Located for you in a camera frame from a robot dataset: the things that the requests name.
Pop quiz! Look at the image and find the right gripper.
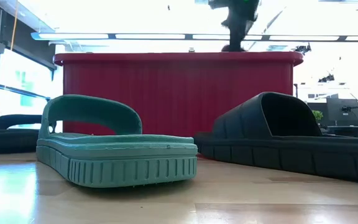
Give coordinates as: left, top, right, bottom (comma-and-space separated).
208, 0, 260, 53

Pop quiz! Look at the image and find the green rubber slide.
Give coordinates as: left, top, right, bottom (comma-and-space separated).
35, 94, 198, 189

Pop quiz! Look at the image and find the red plastic bin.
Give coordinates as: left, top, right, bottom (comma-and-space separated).
53, 51, 305, 138

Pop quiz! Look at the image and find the ceiling light strip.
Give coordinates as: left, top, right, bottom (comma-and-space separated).
31, 32, 358, 43

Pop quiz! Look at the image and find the small green potted plant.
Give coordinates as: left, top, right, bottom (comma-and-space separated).
311, 110, 324, 124

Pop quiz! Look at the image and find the black rubber slide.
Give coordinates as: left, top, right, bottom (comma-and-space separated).
0, 114, 43, 154
193, 91, 358, 184

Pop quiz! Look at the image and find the black computer monitor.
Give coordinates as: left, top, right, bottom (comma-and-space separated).
326, 98, 358, 126

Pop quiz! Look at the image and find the black office desk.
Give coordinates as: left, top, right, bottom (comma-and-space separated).
321, 124, 358, 138

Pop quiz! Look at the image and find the orange hanging cable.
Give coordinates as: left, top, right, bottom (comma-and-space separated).
9, 0, 20, 52

